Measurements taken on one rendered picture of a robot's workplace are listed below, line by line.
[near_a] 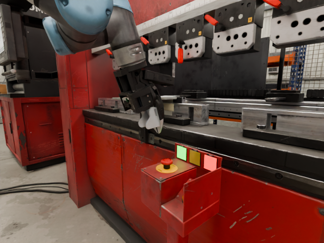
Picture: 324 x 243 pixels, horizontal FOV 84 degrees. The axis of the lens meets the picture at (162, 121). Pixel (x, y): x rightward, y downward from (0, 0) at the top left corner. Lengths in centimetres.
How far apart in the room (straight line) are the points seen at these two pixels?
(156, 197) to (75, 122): 120
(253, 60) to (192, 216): 102
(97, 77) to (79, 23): 142
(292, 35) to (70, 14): 59
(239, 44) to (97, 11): 55
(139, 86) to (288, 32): 47
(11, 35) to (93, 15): 145
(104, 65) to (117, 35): 130
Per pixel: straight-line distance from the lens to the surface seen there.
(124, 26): 46
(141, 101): 46
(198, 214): 56
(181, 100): 91
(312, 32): 69
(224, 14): 81
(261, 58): 129
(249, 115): 73
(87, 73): 168
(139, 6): 120
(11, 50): 170
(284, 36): 70
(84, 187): 185
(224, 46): 77
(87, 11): 29
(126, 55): 46
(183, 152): 66
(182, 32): 91
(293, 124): 70
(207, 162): 60
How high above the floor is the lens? 103
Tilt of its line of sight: 10 degrees down
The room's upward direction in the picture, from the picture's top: straight up
